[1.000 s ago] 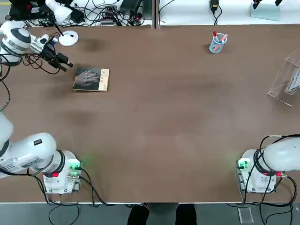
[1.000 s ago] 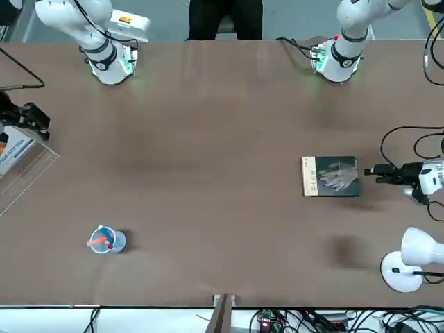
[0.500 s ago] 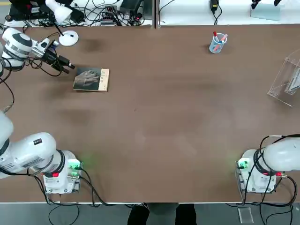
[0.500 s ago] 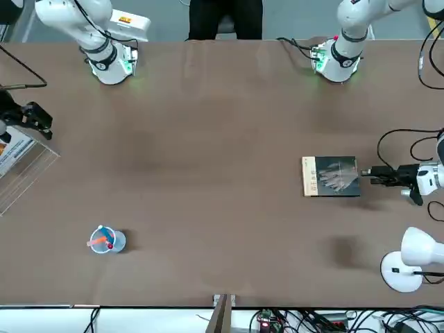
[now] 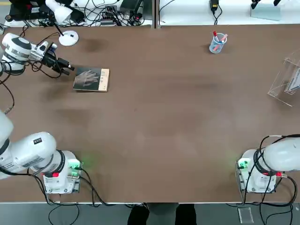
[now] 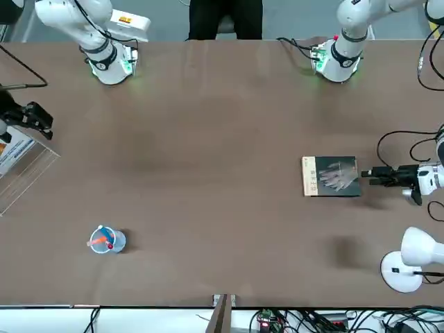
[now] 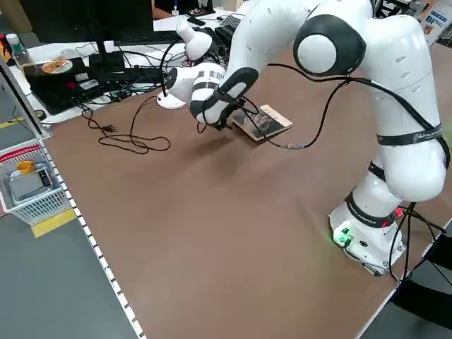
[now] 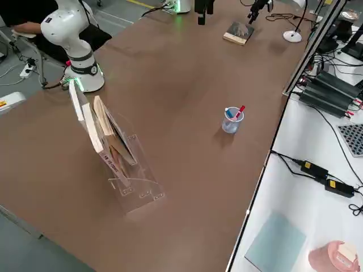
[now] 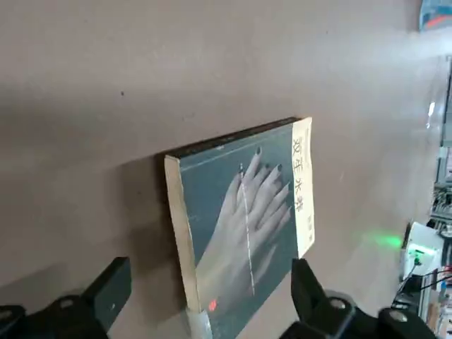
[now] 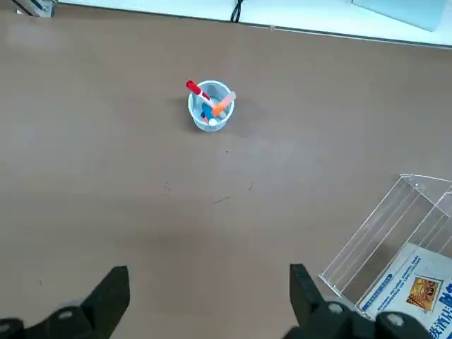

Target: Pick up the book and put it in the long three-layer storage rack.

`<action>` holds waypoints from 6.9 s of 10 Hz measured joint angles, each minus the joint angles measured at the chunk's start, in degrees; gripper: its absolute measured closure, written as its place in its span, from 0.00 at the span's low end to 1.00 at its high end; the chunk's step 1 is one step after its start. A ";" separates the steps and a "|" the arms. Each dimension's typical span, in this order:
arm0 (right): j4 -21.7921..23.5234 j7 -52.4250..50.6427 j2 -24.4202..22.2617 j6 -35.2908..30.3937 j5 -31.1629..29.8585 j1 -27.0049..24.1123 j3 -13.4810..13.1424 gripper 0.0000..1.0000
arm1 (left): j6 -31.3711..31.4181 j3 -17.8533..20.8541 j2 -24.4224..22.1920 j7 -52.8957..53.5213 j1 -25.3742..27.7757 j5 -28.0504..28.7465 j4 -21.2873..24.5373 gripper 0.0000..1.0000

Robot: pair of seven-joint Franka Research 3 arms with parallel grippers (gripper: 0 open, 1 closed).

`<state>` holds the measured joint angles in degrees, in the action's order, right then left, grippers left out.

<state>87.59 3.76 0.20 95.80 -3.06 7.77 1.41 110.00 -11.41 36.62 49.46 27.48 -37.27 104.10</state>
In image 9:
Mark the dark book with hands cover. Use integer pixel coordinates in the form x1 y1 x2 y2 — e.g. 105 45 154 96
163 116 316 339

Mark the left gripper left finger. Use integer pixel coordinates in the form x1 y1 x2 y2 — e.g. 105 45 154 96
0 256 133 339

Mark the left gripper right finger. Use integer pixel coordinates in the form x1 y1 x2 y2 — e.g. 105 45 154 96
282 258 439 339

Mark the white and blue book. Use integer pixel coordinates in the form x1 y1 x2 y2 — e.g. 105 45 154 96
418 0 452 32

